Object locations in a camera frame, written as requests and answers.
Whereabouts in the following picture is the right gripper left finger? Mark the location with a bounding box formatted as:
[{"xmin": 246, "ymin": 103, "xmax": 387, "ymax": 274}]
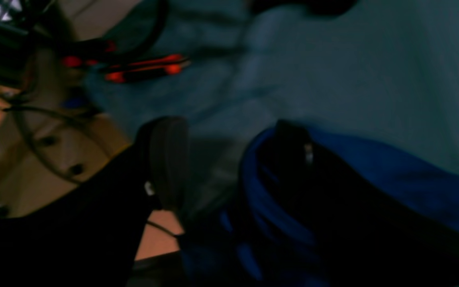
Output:
[{"xmin": 0, "ymin": 116, "xmax": 189, "ymax": 287}]

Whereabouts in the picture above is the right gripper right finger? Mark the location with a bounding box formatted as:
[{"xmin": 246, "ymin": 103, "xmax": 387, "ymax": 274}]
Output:
[{"xmin": 266, "ymin": 120, "xmax": 459, "ymax": 287}]

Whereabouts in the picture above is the orange black utility clamp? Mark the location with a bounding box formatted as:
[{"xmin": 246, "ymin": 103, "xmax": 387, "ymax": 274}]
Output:
[{"xmin": 100, "ymin": 54, "xmax": 191, "ymax": 84}]

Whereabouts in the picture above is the light blue table cloth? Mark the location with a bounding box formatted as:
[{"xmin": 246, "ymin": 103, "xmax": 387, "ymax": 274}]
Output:
[{"xmin": 85, "ymin": 0, "xmax": 459, "ymax": 220}]

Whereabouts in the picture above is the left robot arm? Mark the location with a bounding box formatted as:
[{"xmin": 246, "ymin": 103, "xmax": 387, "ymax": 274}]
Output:
[{"xmin": 0, "ymin": 0, "xmax": 54, "ymax": 90}]

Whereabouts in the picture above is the dark blue t-shirt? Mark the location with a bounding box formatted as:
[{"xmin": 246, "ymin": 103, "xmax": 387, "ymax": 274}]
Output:
[{"xmin": 180, "ymin": 121, "xmax": 459, "ymax": 287}]

